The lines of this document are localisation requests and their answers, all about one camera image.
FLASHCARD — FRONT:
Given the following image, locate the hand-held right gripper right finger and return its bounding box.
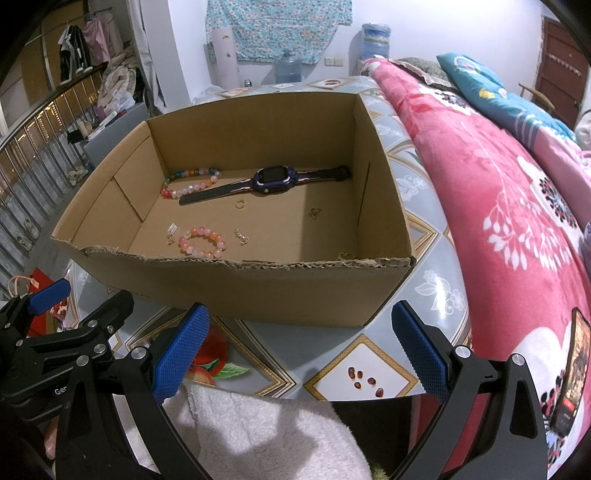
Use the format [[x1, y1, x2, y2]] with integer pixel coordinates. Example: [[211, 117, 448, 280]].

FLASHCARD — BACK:
[[390, 300, 550, 480]]

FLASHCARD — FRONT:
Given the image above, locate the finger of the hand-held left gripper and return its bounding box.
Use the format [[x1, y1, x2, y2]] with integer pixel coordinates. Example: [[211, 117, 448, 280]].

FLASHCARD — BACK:
[[0, 278, 72, 344], [14, 290, 136, 366]]

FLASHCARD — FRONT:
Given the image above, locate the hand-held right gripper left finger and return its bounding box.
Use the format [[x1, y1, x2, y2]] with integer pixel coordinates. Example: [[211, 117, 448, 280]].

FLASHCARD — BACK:
[[53, 302, 212, 480]]

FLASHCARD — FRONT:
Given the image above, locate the cardboard box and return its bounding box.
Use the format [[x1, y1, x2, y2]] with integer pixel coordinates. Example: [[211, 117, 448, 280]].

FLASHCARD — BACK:
[[50, 90, 416, 328]]

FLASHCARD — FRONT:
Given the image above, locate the purple smart watch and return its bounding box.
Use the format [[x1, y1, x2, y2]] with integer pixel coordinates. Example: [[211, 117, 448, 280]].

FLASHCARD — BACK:
[[179, 165, 352, 207]]

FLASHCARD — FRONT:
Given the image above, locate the red paper bag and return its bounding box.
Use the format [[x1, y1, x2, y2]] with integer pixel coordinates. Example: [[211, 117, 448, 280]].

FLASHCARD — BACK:
[[7, 270, 70, 337]]

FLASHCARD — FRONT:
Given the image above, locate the white towel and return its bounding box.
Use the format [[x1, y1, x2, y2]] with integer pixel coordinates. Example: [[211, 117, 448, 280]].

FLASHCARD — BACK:
[[161, 383, 372, 480]]

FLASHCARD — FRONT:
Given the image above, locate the metal railing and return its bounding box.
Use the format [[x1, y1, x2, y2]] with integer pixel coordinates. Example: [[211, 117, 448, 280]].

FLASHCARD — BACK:
[[0, 60, 107, 287]]

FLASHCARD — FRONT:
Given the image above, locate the smartphone with lit screen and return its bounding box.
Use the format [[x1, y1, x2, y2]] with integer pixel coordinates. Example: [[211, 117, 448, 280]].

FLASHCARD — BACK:
[[551, 308, 591, 437]]

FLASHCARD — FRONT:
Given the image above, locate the grey cabinet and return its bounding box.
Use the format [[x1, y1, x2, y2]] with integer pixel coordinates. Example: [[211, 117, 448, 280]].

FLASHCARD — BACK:
[[83, 102, 151, 171]]

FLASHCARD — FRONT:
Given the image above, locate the pink floral blanket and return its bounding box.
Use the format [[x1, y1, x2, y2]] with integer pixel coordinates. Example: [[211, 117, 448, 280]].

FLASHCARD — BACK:
[[360, 58, 591, 462]]

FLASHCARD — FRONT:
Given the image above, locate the pile of pale clothes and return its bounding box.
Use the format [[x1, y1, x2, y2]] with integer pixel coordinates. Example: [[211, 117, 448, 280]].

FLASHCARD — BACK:
[[99, 51, 148, 114]]

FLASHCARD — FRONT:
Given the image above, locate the metal framed window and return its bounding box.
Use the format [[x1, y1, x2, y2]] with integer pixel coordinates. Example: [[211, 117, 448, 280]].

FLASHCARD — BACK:
[[0, 0, 61, 116]]

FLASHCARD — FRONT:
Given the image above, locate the black and white hanging jacket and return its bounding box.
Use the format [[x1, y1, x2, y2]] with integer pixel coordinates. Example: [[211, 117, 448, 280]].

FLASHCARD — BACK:
[[58, 25, 93, 84]]

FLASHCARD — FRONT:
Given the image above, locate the pink striped bedding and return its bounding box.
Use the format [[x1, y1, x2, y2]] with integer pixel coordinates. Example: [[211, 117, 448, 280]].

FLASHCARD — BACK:
[[526, 117, 591, 188]]

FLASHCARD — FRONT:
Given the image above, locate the pink hanging garment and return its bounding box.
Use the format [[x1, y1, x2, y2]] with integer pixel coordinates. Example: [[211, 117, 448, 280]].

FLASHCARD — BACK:
[[83, 16, 123, 63]]

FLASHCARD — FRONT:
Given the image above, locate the teal patterned pillow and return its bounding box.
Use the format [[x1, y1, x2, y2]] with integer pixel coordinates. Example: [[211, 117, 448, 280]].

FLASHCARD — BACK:
[[436, 53, 575, 139]]

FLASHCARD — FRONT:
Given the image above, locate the white cylindrical appliance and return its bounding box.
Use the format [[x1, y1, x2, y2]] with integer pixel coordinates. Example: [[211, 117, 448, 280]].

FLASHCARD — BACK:
[[205, 25, 241, 90]]

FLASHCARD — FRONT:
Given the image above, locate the wooden chair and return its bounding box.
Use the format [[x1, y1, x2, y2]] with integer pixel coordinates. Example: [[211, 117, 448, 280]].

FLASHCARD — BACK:
[[519, 83, 555, 112]]

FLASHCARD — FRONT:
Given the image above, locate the grey lace-trimmed cushion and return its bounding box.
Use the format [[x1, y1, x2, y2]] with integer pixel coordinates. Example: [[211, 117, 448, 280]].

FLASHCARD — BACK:
[[397, 58, 455, 86]]

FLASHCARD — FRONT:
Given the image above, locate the clear water jug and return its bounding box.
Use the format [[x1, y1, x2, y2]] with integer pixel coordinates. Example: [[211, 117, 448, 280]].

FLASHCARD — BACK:
[[276, 50, 303, 84]]

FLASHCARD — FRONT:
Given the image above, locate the blue water jug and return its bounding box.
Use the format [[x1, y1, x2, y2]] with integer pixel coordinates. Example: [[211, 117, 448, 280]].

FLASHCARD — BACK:
[[360, 22, 393, 61]]

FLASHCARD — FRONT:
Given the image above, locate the dark red door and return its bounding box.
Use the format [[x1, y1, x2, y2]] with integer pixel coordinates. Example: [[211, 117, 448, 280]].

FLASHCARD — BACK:
[[536, 16, 591, 116]]

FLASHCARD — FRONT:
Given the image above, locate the pink bead bracelet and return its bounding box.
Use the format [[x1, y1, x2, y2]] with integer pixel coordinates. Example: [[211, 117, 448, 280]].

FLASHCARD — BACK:
[[178, 226, 227, 259]]

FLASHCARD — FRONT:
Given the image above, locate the multicolour bead bracelet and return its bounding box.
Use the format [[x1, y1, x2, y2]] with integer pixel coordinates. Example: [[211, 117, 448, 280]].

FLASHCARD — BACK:
[[160, 167, 222, 200]]

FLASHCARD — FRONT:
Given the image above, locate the floral cloth on wall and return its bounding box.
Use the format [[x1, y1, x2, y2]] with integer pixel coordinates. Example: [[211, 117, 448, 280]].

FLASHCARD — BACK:
[[205, 0, 354, 63]]

